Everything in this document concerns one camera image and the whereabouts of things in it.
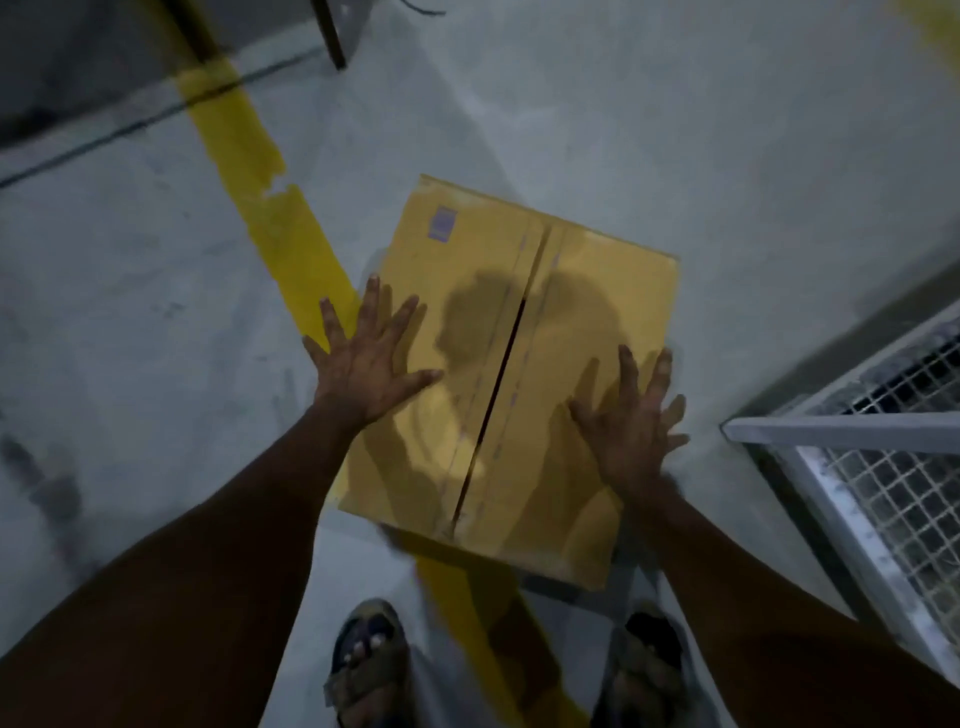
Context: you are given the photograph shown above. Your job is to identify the person's right hand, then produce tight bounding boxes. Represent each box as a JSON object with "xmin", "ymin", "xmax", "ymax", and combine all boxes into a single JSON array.
[{"xmin": 567, "ymin": 344, "xmax": 690, "ymax": 502}]

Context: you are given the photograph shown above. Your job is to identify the person's left hand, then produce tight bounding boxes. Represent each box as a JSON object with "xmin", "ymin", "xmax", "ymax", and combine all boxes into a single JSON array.
[{"xmin": 302, "ymin": 275, "xmax": 444, "ymax": 433}]

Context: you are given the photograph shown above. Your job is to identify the yellow cardboard box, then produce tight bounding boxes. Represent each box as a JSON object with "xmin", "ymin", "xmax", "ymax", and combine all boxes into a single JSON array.
[{"xmin": 337, "ymin": 174, "xmax": 680, "ymax": 594}]

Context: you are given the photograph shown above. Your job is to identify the person's left forearm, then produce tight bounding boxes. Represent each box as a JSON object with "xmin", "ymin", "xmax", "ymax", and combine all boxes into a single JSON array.
[{"xmin": 0, "ymin": 404, "xmax": 361, "ymax": 728}]

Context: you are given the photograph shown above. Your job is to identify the person's right forearm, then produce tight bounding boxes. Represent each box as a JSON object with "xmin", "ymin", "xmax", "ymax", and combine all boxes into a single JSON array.
[{"xmin": 622, "ymin": 479, "xmax": 960, "ymax": 728}]

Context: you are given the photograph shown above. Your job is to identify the dark-legged table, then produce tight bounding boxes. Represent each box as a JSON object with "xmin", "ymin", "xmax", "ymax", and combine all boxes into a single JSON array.
[{"xmin": 311, "ymin": 0, "xmax": 373, "ymax": 70}]

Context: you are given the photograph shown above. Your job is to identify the white wire mesh shelf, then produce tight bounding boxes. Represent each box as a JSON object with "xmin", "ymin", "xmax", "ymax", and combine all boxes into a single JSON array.
[{"xmin": 721, "ymin": 299, "xmax": 960, "ymax": 688}]

